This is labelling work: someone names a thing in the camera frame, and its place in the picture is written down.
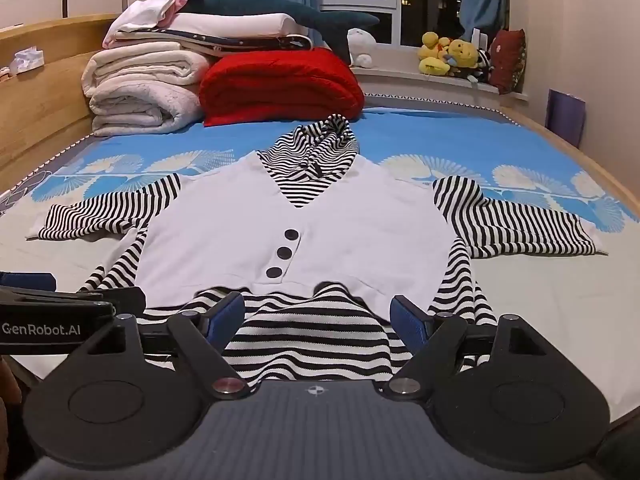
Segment dark teal shark plush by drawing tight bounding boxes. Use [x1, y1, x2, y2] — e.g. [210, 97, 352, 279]
[181, 0, 382, 65]

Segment white folded pillow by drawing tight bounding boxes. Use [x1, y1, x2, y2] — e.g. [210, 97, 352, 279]
[114, 11, 312, 42]

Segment red folded blanket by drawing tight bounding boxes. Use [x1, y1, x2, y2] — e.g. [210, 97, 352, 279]
[198, 46, 366, 127]

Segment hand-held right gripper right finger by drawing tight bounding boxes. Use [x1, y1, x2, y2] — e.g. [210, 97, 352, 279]
[384, 295, 571, 400]

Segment blue fan-print bed sheet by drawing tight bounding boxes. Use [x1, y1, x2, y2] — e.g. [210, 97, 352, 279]
[0, 92, 640, 423]

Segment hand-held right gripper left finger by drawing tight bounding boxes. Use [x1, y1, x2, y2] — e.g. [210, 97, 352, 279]
[65, 291, 250, 401]

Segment tissue box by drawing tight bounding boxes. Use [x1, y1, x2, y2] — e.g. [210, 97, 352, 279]
[10, 46, 47, 74]

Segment pink and white cloth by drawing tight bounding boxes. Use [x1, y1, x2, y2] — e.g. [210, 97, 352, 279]
[102, 0, 188, 47]

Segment white plush toy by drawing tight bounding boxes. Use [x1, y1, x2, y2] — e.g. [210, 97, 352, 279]
[346, 27, 377, 69]

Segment striped plush toy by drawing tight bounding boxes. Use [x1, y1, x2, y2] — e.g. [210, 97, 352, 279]
[467, 49, 497, 84]

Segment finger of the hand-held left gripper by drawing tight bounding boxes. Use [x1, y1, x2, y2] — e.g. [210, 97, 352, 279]
[0, 272, 57, 291]
[0, 286, 147, 316]

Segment striped shirt with white vest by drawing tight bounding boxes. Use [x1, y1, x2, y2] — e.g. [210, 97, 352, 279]
[25, 114, 598, 386]

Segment yellow plush toy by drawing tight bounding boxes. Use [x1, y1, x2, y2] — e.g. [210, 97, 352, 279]
[417, 31, 452, 77]
[445, 38, 482, 80]

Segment purple flat box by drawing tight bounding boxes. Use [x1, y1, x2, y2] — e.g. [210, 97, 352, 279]
[545, 88, 587, 149]

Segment red cushion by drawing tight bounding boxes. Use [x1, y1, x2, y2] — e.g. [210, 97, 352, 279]
[489, 28, 529, 96]

